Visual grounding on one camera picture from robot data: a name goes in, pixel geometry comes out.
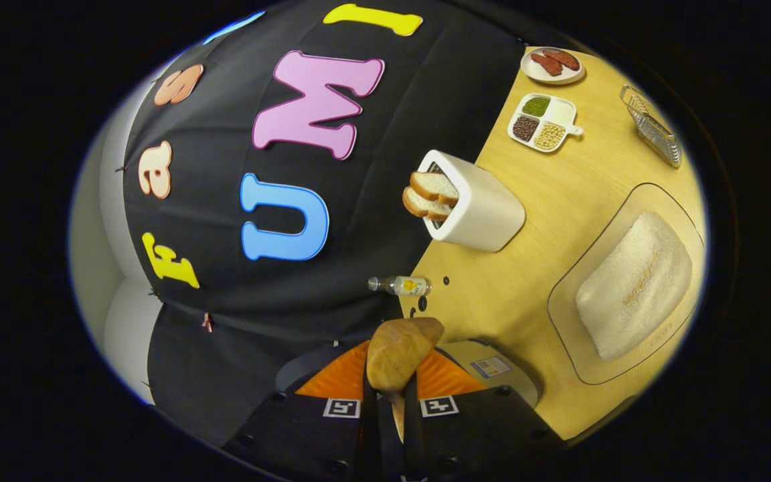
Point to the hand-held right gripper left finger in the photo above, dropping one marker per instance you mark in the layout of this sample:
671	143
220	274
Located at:
305	435

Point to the small clear glass bottle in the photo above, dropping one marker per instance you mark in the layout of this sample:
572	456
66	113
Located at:
402	286

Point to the wooden spoon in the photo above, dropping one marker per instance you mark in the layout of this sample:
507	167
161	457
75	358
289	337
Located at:
395	355

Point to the dark lidded rice cooker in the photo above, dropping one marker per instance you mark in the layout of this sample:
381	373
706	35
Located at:
521	388

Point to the white toaster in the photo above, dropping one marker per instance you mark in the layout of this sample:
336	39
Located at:
486	214

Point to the white round plate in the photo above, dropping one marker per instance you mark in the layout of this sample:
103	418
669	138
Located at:
533	72

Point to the clear rice container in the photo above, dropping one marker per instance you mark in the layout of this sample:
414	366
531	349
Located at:
573	335

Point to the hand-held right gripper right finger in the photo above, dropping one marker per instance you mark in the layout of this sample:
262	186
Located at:
479	435

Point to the black backdrop cloth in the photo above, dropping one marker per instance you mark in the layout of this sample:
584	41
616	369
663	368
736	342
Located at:
392	241

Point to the white divided grain dish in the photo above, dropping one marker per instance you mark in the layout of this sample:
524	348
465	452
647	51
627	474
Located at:
563	114

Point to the pink clothespin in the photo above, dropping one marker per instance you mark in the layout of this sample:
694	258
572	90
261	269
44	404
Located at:
207	323

